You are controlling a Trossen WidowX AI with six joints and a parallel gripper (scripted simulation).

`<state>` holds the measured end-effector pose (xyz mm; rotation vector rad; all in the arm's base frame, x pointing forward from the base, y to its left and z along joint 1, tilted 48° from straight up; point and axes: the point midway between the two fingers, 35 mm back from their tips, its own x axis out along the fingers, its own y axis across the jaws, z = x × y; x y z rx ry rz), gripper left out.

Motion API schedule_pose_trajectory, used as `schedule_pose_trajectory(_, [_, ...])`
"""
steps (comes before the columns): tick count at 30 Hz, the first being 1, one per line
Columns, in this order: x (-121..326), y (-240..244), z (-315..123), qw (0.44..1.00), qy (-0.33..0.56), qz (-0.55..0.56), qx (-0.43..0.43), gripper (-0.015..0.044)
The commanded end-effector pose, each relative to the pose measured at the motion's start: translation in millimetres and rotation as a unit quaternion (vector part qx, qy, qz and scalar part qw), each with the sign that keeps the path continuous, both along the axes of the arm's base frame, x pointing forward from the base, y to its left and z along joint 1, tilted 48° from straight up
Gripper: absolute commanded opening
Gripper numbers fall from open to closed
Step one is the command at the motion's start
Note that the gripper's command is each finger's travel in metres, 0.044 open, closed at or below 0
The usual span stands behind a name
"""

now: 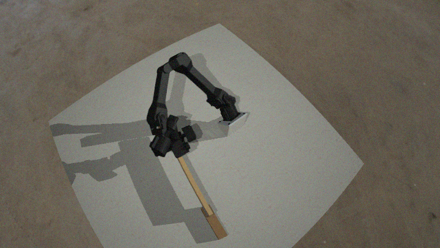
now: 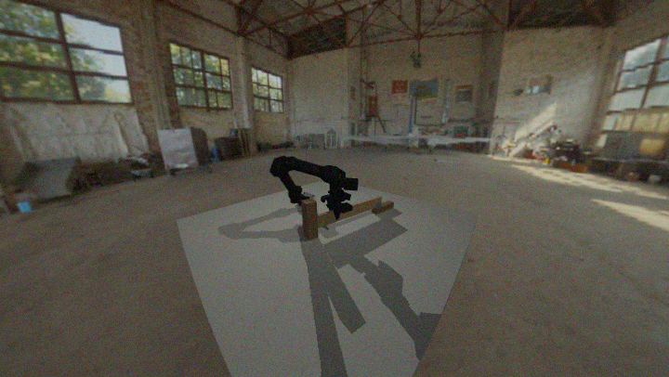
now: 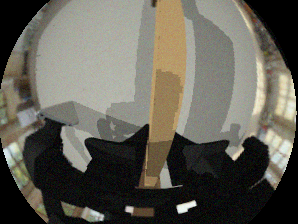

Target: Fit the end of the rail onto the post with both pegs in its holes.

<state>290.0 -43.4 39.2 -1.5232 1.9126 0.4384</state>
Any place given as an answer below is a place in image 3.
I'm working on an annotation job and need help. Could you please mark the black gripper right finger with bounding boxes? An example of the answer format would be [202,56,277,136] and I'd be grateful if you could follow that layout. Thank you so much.
[166,133,229,186]

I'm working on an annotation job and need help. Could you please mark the tan wooden bar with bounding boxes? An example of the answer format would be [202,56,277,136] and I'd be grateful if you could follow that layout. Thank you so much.
[145,0,188,186]

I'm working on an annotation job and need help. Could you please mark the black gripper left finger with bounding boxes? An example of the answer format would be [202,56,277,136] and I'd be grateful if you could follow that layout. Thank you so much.
[84,124,149,186]

